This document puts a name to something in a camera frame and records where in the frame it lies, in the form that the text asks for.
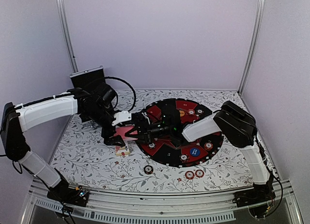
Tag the dark chip top sector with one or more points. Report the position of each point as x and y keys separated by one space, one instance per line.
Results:
x=199 y=111

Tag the orange big blind button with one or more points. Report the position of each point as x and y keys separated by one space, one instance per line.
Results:
x=182 y=113

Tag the orange chip sector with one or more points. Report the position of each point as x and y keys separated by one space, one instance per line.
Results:
x=208 y=146

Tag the round red black poker mat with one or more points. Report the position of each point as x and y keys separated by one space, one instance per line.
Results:
x=166 y=152

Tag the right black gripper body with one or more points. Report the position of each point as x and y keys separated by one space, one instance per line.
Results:
x=157 y=131

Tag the aluminium frame post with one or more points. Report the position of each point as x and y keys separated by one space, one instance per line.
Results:
x=255 y=34
x=66 y=34

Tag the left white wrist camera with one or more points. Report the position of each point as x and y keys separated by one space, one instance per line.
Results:
x=121 y=117

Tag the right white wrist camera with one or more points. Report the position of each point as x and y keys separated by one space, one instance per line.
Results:
x=145 y=115

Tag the right aluminium frame post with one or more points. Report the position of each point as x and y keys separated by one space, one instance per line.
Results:
x=255 y=34

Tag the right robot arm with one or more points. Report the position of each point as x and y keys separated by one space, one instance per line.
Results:
x=184 y=133

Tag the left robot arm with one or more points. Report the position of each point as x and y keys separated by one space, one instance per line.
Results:
x=24 y=117

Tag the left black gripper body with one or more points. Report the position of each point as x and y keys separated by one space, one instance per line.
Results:
x=97 y=116

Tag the orange chip stack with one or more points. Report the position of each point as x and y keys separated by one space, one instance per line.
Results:
x=189 y=175

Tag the dark brown chip stack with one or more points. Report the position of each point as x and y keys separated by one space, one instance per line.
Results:
x=148 y=169

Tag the dark chip sector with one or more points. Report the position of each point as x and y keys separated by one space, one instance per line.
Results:
x=151 y=146
x=199 y=111
x=184 y=157

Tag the floral table cloth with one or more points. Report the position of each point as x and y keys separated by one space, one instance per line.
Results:
x=83 y=158

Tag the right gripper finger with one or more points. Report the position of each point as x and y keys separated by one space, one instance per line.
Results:
x=136 y=124
x=137 y=137

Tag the front aluminium rail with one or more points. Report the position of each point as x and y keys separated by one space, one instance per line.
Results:
x=120 y=207

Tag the dark chip bottom sector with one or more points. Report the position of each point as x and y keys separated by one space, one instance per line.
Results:
x=184 y=157

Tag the aluminium poker chip case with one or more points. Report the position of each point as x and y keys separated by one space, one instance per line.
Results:
x=80 y=80

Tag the blue small blind button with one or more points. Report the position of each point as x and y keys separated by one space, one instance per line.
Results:
x=195 y=152

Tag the left aluminium frame post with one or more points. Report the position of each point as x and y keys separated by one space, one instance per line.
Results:
x=66 y=34

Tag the wooden card holder block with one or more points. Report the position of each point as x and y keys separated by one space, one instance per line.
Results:
x=122 y=151

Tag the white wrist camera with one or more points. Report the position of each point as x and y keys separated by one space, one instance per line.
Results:
x=121 y=117
x=145 y=115

